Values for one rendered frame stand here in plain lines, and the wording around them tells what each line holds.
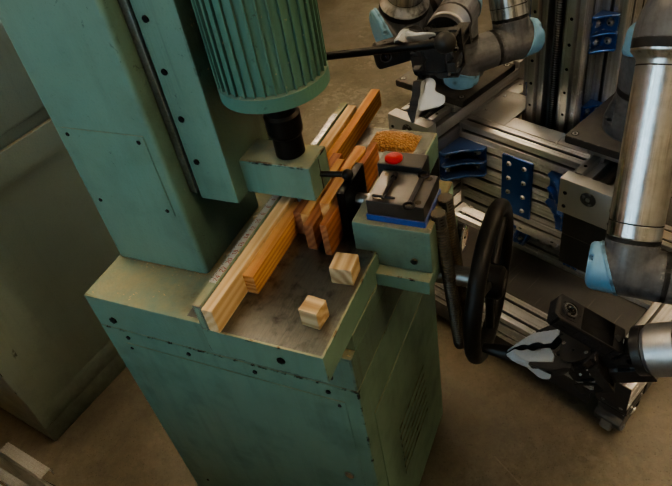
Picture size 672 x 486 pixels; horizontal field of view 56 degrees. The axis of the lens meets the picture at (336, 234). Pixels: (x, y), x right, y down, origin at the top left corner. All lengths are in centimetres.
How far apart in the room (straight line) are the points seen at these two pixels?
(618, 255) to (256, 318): 54
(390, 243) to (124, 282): 56
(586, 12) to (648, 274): 72
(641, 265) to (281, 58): 59
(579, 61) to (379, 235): 75
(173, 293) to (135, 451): 92
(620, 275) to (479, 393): 104
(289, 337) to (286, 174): 28
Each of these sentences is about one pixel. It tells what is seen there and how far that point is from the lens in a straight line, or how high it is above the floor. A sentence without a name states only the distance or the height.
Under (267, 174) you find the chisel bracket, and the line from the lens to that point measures 109.
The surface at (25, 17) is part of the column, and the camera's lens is 110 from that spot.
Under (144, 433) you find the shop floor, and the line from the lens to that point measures 210.
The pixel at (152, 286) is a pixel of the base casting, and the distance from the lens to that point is 128.
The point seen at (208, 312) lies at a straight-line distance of 96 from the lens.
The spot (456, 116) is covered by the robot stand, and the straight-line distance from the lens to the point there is 167.
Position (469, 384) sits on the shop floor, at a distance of 197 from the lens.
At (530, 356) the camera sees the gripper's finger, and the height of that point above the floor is 80.
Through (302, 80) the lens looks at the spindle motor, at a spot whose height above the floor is 120.
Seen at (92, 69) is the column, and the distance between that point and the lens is 106.
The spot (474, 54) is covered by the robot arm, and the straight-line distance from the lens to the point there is 134.
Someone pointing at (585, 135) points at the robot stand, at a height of 82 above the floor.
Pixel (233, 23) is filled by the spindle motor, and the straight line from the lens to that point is 89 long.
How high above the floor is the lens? 161
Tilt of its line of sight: 40 degrees down
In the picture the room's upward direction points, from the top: 11 degrees counter-clockwise
